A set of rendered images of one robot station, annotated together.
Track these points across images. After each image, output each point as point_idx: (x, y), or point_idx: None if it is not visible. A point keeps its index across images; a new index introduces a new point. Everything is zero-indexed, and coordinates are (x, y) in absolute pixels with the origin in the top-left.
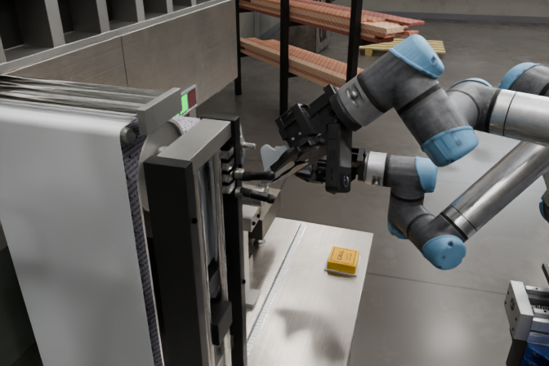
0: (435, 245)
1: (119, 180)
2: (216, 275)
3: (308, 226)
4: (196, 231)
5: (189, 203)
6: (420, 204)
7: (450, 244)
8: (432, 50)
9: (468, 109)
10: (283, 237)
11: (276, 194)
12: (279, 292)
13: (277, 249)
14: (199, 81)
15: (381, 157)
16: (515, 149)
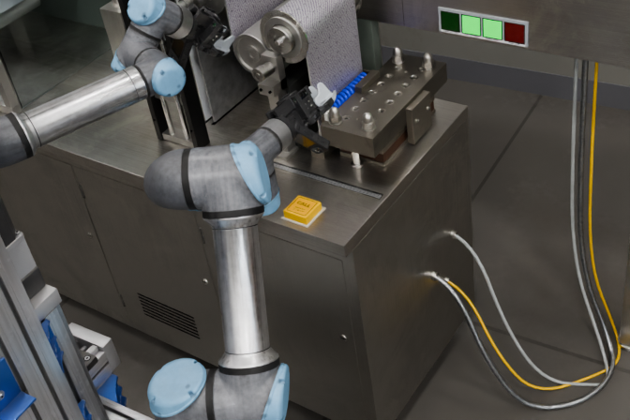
0: None
1: None
2: (158, 44)
3: (375, 200)
4: None
5: None
6: None
7: None
8: (141, 7)
9: (128, 54)
10: (362, 180)
11: (364, 135)
12: (282, 172)
13: (343, 174)
14: (544, 24)
15: (264, 125)
16: None
